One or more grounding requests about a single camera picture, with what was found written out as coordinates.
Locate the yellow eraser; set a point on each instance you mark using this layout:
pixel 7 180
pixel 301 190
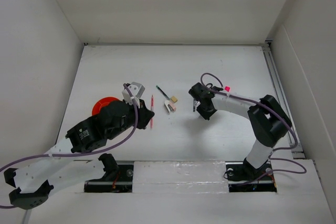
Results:
pixel 173 99

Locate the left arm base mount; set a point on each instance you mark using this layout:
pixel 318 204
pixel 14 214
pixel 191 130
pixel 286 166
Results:
pixel 117 178

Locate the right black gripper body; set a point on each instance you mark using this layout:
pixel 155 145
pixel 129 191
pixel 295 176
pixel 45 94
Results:
pixel 206 114

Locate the orange round pen holder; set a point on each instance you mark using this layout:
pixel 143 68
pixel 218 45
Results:
pixel 102 103

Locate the pink pen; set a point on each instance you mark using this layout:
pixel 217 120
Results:
pixel 152 110

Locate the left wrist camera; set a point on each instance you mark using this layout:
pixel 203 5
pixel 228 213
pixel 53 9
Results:
pixel 133 92

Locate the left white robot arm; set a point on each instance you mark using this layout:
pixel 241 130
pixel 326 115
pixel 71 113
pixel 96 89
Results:
pixel 82 155

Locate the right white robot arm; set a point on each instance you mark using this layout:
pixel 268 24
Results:
pixel 268 120

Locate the aluminium rail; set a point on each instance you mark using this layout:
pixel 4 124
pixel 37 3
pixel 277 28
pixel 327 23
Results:
pixel 297 152

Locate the green pen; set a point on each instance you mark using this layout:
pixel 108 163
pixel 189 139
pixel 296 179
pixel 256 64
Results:
pixel 163 93

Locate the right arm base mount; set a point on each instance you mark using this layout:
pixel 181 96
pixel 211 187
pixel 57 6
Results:
pixel 243 179

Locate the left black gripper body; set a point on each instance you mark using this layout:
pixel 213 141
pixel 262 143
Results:
pixel 129 122

